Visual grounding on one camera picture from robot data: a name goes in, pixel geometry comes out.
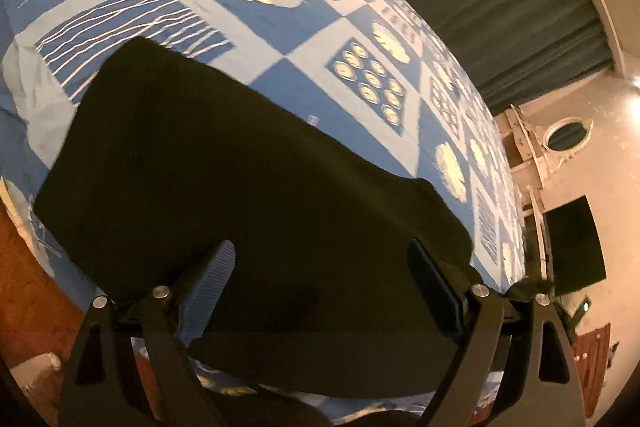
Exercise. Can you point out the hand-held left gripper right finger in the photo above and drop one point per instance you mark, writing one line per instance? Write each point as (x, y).
(436, 289)

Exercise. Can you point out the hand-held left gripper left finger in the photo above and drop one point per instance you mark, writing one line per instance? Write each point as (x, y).
(216, 276)

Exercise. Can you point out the black pants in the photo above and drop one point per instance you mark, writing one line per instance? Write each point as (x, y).
(250, 182)

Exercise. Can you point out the brown wooden cabinet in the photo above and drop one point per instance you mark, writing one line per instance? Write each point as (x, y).
(592, 349)

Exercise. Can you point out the white floor object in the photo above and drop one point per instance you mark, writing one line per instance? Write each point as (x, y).
(37, 372)

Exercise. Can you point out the blue patterned bedspread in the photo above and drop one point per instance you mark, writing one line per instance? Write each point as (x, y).
(300, 72)

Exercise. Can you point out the black wall television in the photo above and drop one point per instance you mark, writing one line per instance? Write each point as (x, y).
(575, 242)

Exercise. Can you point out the white ornate vanity frame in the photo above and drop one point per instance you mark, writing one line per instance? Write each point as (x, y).
(530, 157)

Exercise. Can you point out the oval wall mirror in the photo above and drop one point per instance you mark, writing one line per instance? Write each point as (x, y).
(567, 134)

